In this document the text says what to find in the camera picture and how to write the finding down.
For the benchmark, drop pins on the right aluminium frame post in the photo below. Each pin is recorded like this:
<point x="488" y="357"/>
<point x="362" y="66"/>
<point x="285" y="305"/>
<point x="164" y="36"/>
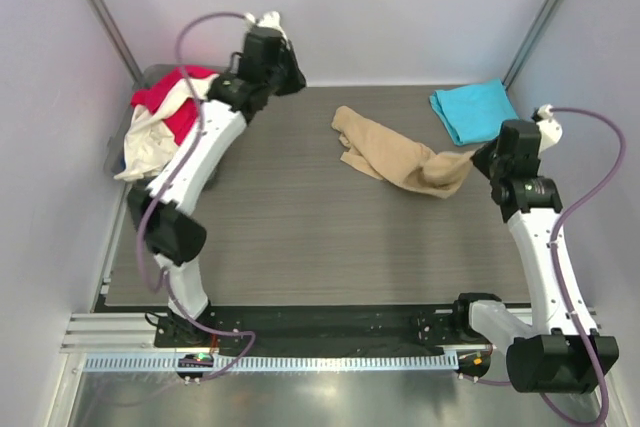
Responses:
<point x="532" y="37"/>

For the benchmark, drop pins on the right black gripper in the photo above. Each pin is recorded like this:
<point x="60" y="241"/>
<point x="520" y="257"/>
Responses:
<point x="480" y="158"/>

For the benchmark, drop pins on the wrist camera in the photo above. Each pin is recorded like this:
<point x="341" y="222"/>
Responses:
<point x="519" y="139"/>
<point x="262" y="47"/>

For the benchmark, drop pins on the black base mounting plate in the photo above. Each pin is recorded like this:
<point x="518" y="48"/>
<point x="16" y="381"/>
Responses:
<point x="312" y="330"/>

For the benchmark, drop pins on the folded cyan t shirt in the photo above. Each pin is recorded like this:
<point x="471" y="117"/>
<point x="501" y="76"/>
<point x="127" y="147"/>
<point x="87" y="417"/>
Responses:
<point x="473" y="113"/>

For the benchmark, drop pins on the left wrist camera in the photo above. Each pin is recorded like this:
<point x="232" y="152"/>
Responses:
<point x="262" y="47"/>

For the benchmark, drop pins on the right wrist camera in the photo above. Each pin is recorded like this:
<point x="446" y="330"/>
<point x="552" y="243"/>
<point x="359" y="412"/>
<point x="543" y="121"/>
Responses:
<point x="519" y="139"/>

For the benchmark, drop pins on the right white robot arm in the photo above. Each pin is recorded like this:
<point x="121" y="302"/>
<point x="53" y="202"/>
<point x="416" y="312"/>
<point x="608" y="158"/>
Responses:
<point x="561" y="350"/>

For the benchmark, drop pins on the aluminium frame post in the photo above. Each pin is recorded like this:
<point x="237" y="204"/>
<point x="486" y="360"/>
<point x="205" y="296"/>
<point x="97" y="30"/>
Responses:
<point x="108" y="23"/>
<point x="532" y="37"/>

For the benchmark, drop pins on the slotted cable duct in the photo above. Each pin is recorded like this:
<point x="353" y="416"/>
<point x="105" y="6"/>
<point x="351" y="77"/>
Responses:
<point x="184" y="363"/>

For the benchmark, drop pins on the red t shirt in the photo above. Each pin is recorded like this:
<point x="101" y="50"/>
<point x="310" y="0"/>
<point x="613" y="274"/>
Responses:
<point x="169" y="104"/>

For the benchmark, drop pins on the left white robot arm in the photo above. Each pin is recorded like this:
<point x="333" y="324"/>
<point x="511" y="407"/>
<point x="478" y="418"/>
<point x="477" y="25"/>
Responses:
<point x="162" y="210"/>

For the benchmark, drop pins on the grey plastic bin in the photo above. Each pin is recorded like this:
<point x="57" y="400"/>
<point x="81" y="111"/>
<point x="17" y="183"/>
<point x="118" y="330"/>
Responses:
<point x="115" y="155"/>

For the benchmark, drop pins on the cream white t shirt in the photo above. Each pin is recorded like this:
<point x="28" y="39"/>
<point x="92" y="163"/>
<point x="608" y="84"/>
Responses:
<point x="146" y="153"/>

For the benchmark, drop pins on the beige t shirt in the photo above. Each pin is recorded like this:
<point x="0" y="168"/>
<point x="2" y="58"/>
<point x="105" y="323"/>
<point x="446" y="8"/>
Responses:
<point x="384" y="154"/>

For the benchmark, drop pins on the left aluminium frame post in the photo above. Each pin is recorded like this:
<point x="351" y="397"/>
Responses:
<point x="108" y="23"/>

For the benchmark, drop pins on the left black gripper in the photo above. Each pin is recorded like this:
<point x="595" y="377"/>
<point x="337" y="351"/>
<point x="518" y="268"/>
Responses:
<point x="299" y="81"/>

